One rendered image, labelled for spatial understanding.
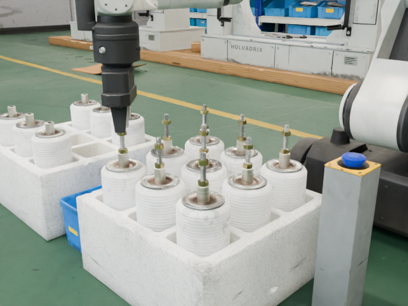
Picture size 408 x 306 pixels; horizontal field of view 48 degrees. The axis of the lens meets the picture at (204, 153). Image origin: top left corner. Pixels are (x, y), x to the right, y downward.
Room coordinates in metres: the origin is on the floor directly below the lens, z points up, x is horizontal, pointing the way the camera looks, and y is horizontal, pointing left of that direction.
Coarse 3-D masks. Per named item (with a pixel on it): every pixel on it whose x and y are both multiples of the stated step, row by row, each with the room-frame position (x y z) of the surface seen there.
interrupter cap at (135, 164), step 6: (108, 162) 0.90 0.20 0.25; (114, 162) 0.91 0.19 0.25; (132, 162) 0.91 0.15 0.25; (138, 162) 0.91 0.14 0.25; (108, 168) 0.87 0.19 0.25; (114, 168) 0.87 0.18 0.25; (120, 168) 0.88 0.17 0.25; (126, 168) 0.87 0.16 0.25; (132, 168) 0.87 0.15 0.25; (138, 168) 0.87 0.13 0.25
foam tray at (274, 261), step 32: (96, 192) 0.91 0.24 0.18; (96, 224) 0.84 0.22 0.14; (128, 224) 0.77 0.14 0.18; (288, 224) 0.78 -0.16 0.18; (96, 256) 0.85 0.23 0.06; (128, 256) 0.76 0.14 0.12; (160, 256) 0.69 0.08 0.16; (192, 256) 0.66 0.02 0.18; (224, 256) 0.66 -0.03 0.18; (256, 256) 0.71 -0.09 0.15; (288, 256) 0.78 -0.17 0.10; (128, 288) 0.77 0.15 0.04; (160, 288) 0.69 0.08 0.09; (192, 288) 0.63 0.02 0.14; (224, 288) 0.65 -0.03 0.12; (256, 288) 0.71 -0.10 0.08; (288, 288) 0.79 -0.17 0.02
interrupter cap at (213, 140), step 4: (196, 136) 1.09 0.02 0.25; (212, 136) 1.09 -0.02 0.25; (192, 140) 1.06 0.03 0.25; (196, 140) 1.06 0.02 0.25; (212, 140) 1.06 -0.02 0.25; (216, 140) 1.06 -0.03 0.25; (196, 144) 1.03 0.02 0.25; (200, 144) 1.02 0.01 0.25; (208, 144) 1.02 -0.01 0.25; (212, 144) 1.03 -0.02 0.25
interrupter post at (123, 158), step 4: (128, 152) 0.89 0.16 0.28; (120, 156) 0.88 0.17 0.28; (124, 156) 0.88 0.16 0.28; (128, 156) 0.89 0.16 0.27; (120, 160) 0.88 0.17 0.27; (124, 160) 0.88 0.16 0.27; (128, 160) 0.89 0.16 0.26; (120, 164) 0.88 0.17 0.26; (124, 164) 0.88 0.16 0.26; (128, 164) 0.89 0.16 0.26
